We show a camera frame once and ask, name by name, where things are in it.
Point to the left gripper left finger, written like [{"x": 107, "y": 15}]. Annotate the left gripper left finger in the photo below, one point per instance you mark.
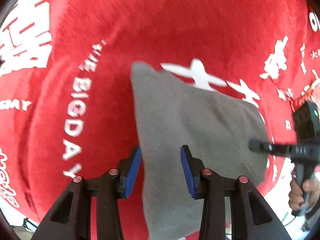
[{"x": 70, "y": 215}]

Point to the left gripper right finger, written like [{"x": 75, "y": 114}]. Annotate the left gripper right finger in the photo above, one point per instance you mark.
[{"x": 251, "y": 215}]

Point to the grey sweater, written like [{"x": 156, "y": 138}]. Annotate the grey sweater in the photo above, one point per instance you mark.
[{"x": 217, "y": 129}]

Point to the person's right hand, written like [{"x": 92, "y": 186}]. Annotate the person's right hand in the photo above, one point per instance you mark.
[{"x": 296, "y": 199}]

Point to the red blanket with white print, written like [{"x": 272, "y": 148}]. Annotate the red blanket with white print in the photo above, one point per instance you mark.
[{"x": 67, "y": 105}]

